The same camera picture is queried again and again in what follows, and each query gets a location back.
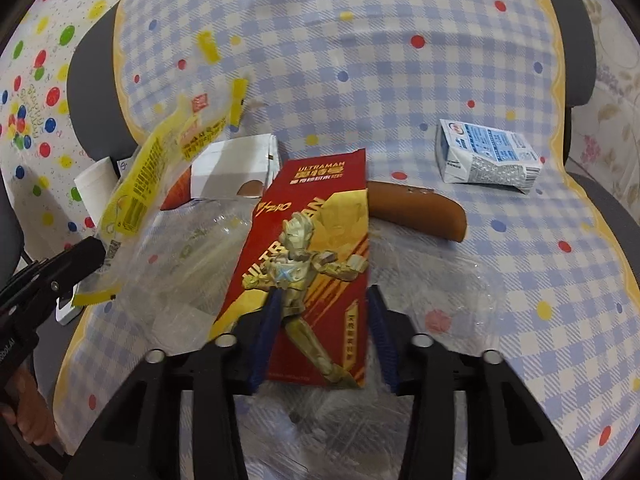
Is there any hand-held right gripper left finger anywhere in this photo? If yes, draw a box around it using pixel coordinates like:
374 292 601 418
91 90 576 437
62 287 286 480

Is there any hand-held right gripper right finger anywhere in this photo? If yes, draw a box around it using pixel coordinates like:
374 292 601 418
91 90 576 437
365 285 583 480

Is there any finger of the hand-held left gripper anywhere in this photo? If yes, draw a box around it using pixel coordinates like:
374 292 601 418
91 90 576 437
0 236 108 322

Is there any red figure print package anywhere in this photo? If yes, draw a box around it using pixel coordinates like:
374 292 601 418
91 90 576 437
209 147 371 390

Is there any yellow clear plastic wrapper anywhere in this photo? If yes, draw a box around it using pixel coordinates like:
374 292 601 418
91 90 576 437
70 30 253 311

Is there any person's left hand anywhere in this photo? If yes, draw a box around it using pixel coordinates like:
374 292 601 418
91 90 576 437
0 365 57 447

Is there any white device with black screen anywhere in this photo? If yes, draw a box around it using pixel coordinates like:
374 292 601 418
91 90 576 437
54 285 85 325

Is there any clear plastic bag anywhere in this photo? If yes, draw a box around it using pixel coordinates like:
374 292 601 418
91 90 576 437
120 200 506 361

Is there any white cardboard box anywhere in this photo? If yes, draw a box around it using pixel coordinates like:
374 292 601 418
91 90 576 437
189 132 281 201

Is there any balloon print plastic sheet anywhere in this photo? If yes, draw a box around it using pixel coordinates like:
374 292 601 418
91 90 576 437
0 0 171 271

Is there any crushed white milk carton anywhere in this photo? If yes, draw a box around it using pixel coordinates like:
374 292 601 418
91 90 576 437
434 119 545 195

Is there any blue checkered dotted cloth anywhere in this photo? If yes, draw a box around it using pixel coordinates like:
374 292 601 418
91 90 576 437
52 0 640 480

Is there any floral print plastic sheet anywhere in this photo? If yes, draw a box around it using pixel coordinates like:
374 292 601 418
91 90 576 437
555 0 640 181

